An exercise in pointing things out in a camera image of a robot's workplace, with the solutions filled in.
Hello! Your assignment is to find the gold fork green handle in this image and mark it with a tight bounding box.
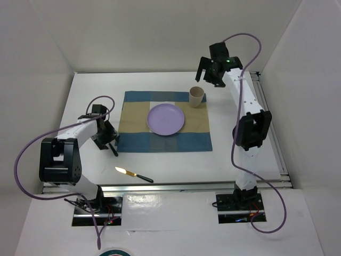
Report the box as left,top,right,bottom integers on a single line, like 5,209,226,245
108,143,118,157

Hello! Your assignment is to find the blue beige checked cloth napkin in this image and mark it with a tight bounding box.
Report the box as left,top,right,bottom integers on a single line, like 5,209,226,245
115,91,213,153

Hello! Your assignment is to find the beige plastic cup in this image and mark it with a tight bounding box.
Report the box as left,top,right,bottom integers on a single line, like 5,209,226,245
189,86,205,108

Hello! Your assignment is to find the gold knife green handle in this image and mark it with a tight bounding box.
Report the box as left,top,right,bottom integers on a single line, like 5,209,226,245
115,167,154,183

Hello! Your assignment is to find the purple plastic plate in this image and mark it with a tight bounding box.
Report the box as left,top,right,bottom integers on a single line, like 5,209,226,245
147,103,185,136

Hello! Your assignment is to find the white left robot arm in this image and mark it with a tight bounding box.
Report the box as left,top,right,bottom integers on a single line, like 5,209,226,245
39,115,119,213

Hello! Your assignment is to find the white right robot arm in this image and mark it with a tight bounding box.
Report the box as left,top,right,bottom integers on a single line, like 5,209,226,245
195,42,272,209

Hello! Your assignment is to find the green round sticker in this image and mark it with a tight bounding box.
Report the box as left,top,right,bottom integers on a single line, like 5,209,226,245
99,249,132,256

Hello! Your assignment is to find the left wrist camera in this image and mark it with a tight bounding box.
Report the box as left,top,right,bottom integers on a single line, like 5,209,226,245
91,104,108,115

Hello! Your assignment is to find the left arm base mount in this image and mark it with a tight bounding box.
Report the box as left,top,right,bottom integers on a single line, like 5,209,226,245
64,195,123,227

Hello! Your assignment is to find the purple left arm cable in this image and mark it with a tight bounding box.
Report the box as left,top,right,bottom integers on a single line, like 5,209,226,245
13,95,116,250

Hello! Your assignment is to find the aluminium right side rail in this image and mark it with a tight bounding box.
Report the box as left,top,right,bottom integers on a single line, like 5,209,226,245
250,71,293,189

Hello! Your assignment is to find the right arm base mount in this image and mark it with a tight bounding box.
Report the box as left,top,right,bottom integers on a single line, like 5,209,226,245
212,193,266,224

